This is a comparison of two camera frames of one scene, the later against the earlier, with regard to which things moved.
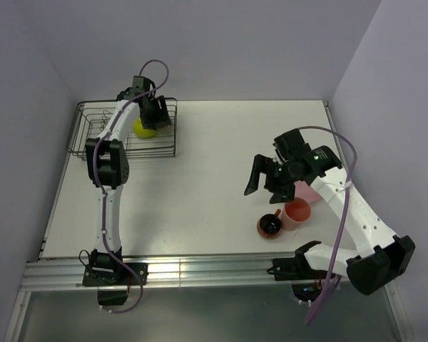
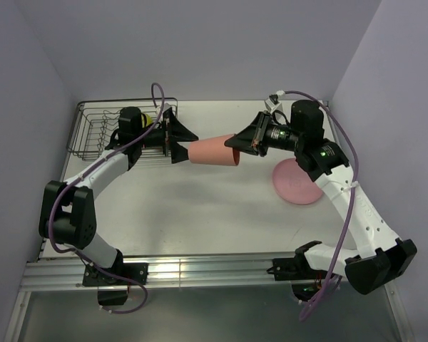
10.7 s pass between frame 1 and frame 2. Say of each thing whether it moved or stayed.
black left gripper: moved
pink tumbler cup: moved
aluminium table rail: stayed
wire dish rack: stayed
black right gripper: moved
